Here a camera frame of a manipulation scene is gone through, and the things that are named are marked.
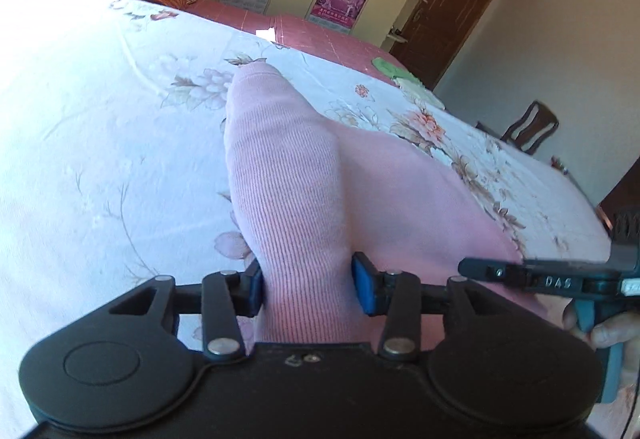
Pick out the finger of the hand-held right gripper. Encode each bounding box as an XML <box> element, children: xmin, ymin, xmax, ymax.
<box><xmin>458</xmin><ymin>257</ymin><xmax>587</xmax><ymax>293</ymax></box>

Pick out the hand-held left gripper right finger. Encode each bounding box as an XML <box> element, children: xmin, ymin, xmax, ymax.
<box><xmin>351</xmin><ymin>251</ymin><xmax>493</xmax><ymax>363</ymax></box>

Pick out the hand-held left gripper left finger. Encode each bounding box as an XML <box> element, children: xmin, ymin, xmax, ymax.
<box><xmin>107</xmin><ymin>259</ymin><xmax>266</xmax><ymax>365</ymax></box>

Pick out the pink knit sweater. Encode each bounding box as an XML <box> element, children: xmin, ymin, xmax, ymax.
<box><xmin>221</xmin><ymin>62</ymin><xmax>576</xmax><ymax>356</ymax></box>

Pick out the person's right hand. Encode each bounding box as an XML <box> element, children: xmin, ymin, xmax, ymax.
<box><xmin>562</xmin><ymin>299</ymin><xmax>626</xmax><ymax>351</ymax></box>

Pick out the dark wooden furniture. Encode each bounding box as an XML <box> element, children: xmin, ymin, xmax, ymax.
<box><xmin>597</xmin><ymin>163</ymin><xmax>640</xmax><ymax>234</ymax></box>

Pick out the dark wooden chair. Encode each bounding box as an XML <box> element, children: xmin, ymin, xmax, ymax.
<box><xmin>475</xmin><ymin>100</ymin><xmax>560</xmax><ymax>156</ymax></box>

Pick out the pale green cloth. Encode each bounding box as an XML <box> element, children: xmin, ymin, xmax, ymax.
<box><xmin>395</xmin><ymin>76</ymin><xmax>447</xmax><ymax>111</ymax></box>

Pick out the white floral bedsheet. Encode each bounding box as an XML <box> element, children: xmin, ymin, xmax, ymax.
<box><xmin>0</xmin><ymin>0</ymin><xmax>640</xmax><ymax>439</ymax></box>

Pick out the pink checkered bed cover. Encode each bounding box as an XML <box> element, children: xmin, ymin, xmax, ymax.
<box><xmin>107</xmin><ymin>0</ymin><xmax>407</xmax><ymax>81</ymax></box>

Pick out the brown wooden door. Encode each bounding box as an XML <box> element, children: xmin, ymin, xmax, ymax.
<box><xmin>389</xmin><ymin>0</ymin><xmax>507</xmax><ymax>91</ymax></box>

